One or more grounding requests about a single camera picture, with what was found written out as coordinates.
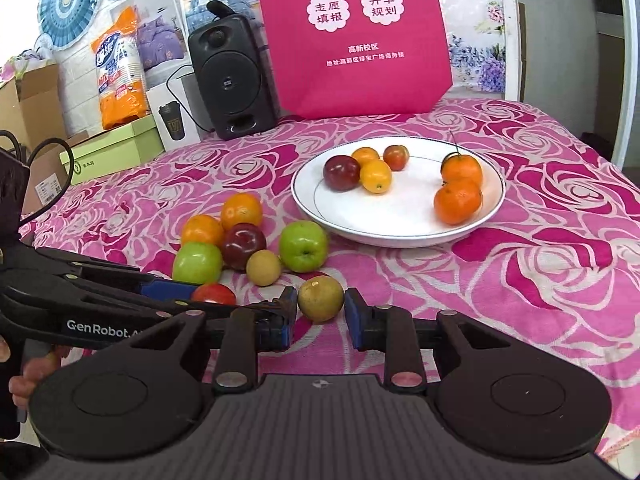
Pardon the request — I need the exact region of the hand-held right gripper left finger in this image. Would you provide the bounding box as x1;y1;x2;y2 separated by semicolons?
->
132;286;299;395

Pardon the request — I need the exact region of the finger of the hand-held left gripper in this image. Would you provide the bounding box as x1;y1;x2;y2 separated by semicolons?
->
30;247;199;302
65;282;273;320

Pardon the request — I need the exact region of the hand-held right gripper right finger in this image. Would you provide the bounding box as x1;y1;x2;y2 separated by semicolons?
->
344;287;516;395

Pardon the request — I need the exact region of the tan round fruit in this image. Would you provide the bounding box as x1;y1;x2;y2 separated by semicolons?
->
297;275;345;324

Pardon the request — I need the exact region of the red tomato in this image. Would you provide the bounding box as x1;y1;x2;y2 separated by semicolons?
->
191;283;237;307

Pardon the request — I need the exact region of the small tan longan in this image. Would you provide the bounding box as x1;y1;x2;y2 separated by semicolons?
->
246;249;283;287

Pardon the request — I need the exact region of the dark red plum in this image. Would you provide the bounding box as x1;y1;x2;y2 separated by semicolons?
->
221;223;268;272
323;155;362;192

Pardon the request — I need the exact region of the white plate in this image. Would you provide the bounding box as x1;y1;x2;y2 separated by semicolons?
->
291;136;507;248

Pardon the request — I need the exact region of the small yellow orange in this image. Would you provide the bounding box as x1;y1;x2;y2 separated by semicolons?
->
351;146;381;167
360;159;393;195

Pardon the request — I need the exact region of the small red green apple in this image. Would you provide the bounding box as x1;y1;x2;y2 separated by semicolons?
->
383;144;410;172

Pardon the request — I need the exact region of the tangerine with stem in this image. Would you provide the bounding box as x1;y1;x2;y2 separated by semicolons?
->
440;130;484;187

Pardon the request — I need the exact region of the person's left hand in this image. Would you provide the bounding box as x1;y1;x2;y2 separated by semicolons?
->
9;351;63;401

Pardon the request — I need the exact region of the green shoebox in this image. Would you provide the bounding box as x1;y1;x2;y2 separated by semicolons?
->
59;112;166;187

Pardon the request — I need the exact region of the orange paper cup packet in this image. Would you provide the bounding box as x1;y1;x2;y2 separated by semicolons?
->
90;6;152;131

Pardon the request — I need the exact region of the white box with cup print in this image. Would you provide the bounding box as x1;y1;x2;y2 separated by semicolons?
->
146;72;203;153

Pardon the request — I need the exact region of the pink rose tablecloth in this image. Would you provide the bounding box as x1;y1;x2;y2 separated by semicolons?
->
20;97;640;461

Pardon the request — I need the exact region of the cardboard box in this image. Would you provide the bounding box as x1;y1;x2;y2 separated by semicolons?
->
0;60;91;216

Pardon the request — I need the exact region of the black speaker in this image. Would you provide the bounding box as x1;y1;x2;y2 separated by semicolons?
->
187;12;281;142

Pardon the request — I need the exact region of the magenta tote bag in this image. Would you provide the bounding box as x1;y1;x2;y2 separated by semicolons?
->
252;0;454;121

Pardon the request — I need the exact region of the purple bedding poster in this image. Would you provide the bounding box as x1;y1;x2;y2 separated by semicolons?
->
110;0;193;86

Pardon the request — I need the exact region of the blue paper fan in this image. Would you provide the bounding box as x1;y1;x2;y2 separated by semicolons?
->
37;0;106;51

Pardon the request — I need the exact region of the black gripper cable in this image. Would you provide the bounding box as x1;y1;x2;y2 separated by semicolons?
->
0;130;76;223

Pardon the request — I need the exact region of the black speaker cable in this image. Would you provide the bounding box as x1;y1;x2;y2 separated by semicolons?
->
166;65;213;133

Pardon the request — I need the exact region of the floral wall poster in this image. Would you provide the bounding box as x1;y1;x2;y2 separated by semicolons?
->
430;0;516;96

